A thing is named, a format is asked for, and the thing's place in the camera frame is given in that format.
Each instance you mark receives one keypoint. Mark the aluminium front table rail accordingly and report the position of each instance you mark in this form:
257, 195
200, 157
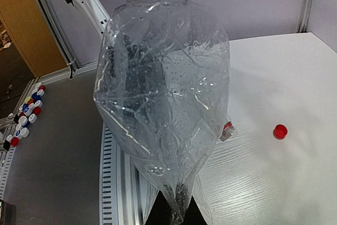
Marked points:
125, 196

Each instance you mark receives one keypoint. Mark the brown wooden cabinet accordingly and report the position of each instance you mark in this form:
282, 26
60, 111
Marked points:
31, 36

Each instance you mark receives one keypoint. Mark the clear bottle with red ring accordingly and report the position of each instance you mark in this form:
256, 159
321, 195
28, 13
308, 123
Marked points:
228, 131

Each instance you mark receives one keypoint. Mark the pile of loose bottle caps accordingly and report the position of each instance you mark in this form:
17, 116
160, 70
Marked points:
27, 115

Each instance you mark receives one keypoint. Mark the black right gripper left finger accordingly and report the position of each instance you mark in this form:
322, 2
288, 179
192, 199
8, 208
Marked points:
161, 212

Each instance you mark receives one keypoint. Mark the right aluminium frame post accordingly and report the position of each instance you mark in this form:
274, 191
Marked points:
304, 16

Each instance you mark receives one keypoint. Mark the red bottle cap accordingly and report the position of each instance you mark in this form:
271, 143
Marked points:
280, 132

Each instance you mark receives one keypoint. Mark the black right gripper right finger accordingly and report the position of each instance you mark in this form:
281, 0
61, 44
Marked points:
193, 215

